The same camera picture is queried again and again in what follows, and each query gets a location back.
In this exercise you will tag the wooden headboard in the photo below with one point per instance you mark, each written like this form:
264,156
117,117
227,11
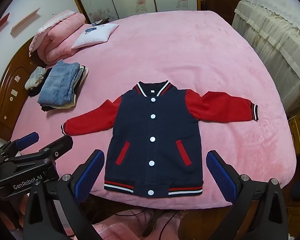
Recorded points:
12,85

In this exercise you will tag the folded pink quilt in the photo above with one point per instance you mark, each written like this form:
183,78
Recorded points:
62,37

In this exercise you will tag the grey folded cloth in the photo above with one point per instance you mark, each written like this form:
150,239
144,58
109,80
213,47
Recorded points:
35,77

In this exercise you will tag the pink wooden wall strip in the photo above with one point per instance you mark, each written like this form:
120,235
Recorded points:
25,21

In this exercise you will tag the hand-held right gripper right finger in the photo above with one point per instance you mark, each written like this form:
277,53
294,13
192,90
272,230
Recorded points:
222,177

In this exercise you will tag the pink fluffy cloth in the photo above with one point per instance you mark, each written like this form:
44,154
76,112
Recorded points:
125,232

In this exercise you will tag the folded blue jeans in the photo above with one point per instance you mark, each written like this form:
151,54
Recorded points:
57,85

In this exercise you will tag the navy and red varsity jacket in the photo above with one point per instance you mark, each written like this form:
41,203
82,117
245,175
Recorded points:
140,130

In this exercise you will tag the pink bed blanket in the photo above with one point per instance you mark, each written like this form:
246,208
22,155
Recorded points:
177,55

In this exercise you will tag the brown wooden door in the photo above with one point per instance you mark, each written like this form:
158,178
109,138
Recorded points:
222,0

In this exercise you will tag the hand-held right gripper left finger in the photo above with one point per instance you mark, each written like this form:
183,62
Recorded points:
90,177

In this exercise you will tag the small white printed pillow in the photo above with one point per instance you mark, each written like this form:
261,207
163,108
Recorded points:
95,35

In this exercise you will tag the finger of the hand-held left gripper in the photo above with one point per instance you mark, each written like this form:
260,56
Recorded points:
27,139
61,145

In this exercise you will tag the red wall strip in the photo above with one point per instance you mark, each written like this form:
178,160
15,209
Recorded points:
1,22

